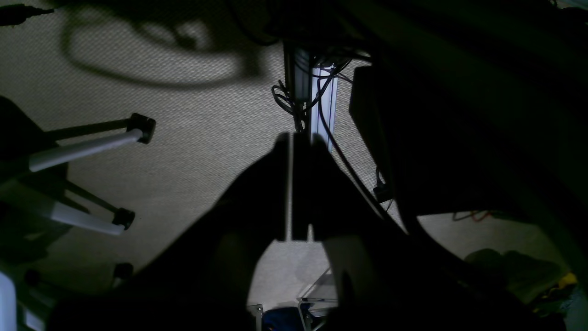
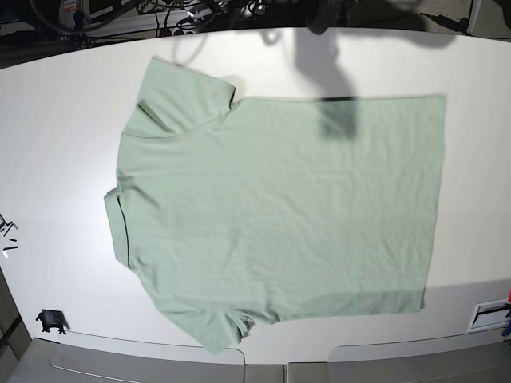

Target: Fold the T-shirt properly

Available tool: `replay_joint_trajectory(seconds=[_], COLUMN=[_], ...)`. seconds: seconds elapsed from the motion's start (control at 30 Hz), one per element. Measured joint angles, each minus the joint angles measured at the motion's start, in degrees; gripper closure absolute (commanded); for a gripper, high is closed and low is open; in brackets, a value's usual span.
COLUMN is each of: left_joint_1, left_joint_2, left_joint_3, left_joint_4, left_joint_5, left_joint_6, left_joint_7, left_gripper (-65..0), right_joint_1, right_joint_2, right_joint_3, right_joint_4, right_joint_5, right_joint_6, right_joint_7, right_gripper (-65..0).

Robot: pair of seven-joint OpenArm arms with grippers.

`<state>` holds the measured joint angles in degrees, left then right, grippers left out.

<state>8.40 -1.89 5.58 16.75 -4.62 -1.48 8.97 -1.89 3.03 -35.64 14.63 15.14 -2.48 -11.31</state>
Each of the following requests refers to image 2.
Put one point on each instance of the dark camera mount post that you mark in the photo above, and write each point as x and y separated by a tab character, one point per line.
321	14

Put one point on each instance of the grey chair right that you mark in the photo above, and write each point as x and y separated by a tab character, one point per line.
475	357

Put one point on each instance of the light green T-shirt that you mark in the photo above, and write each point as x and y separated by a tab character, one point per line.
256	211

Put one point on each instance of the black clamp bracket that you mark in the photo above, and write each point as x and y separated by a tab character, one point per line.
52	319

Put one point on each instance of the black hex keys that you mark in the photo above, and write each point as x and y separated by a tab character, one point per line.
6	226

